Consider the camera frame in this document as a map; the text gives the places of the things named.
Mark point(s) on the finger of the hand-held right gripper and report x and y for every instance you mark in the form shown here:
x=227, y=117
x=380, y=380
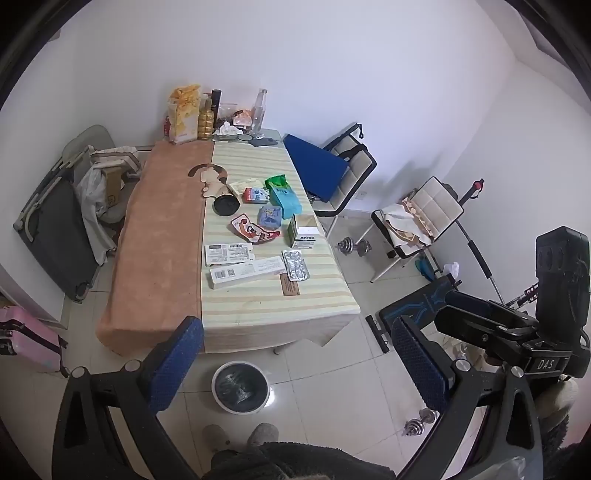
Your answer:
x=480, y=334
x=489, y=307

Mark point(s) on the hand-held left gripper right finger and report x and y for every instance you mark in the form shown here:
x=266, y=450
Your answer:
x=418, y=364

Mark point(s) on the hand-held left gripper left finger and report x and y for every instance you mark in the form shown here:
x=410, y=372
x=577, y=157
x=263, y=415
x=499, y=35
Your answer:
x=178, y=362

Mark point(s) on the white round trash bin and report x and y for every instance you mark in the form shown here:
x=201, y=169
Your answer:
x=240, y=369

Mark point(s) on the printed carton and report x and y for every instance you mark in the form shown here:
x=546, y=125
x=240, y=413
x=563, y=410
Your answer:
x=228, y=254

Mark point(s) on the red and white snack packet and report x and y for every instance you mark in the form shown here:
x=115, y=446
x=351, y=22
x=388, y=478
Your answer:
x=251, y=229

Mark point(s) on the black round lid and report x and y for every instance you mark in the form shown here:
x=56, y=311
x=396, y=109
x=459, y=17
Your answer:
x=226, y=205

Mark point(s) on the white medicine box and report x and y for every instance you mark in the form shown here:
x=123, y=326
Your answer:
x=307, y=236

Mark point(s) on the blue snack packet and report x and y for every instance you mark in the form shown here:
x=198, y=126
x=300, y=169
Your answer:
x=269, y=217

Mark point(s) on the green and white box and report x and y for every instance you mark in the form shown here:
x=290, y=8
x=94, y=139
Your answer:
x=292, y=233

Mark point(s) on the green teal snack bag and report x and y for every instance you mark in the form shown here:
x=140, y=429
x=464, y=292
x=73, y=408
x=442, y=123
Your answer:
x=284, y=202

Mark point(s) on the green packet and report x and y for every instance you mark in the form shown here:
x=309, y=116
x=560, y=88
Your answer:
x=276, y=181

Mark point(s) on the person's right forearm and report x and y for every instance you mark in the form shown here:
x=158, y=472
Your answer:
x=570, y=429

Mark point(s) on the black ribbed bar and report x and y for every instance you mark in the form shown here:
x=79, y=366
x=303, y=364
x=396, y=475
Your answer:
x=526, y=293

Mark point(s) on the white cloth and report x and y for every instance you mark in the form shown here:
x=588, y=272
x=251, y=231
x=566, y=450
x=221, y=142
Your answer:
x=450, y=268

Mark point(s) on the chrome dumbbell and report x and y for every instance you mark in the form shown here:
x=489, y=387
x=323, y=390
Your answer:
x=420, y=421
x=353, y=247

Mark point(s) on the black bar with red tip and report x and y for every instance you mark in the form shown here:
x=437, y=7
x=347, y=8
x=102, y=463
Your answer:
x=478, y=251

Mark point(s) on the black and blue bench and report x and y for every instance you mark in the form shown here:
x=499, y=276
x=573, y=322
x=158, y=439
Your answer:
x=415, y=304

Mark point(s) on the teal slipper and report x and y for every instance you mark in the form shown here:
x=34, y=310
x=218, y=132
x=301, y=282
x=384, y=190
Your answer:
x=425, y=270

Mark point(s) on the beige tote bag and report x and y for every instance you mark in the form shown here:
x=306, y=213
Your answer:
x=411, y=228

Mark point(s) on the grey slipper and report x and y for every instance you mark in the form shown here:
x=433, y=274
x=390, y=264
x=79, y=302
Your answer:
x=263, y=434

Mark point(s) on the long flat white carton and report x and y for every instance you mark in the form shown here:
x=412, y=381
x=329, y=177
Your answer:
x=244, y=273

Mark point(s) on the white padded chair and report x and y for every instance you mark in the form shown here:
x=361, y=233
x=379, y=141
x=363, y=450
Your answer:
x=358, y=161
x=438, y=203

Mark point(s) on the peach tablecloth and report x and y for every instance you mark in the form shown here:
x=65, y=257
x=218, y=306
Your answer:
x=157, y=240

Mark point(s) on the brown card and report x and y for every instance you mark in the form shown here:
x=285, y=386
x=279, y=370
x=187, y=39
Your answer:
x=290, y=286

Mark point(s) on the pink suitcase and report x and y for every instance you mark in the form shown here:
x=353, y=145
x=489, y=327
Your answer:
x=27, y=341

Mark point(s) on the silver blister pack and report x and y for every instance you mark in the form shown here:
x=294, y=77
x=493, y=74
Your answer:
x=295, y=265

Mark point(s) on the dark fleece clothing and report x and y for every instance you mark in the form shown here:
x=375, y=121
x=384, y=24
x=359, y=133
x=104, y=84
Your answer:
x=295, y=461

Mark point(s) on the red and blue packet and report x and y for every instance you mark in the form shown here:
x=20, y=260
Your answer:
x=255, y=195

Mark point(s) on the grey folding bed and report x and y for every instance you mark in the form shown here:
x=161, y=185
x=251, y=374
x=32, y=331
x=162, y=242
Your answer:
x=55, y=221

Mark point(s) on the cream packet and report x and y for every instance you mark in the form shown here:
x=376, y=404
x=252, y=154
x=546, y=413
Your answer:
x=244, y=185

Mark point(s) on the cardboard box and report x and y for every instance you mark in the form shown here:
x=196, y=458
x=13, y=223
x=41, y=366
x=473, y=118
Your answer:
x=113, y=184

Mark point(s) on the white folded blanket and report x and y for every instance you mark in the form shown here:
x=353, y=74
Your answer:
x=115, y=157

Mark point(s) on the blue cushion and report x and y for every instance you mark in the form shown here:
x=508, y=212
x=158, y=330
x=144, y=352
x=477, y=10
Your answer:
x=316, y=170

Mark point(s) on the round grey disc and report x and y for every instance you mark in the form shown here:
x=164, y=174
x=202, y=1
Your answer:
x=244, y=138

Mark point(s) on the tissue pack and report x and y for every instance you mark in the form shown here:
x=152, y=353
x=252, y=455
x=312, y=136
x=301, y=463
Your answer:
x=226, y=131

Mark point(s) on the dark grey phone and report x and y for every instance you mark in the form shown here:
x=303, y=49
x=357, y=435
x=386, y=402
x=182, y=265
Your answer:
x=265, y=141

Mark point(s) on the gold bottle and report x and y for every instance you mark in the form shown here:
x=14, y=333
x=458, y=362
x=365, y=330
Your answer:
x=206, y=121

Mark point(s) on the yellow snack bag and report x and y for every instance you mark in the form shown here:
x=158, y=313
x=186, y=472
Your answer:
x=182, y=115

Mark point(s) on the orange packet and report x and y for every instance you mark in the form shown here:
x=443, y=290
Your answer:
x=242, y=117

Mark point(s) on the clear plastic container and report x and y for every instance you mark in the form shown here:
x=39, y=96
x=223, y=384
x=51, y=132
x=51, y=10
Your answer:
x=228, y=110

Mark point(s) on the clear glass bottle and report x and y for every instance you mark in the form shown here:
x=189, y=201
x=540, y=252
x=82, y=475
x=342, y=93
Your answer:
x=258, y=113

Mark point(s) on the dark bottle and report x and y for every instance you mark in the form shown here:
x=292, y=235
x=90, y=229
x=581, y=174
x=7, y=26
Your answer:
x=216, y=99

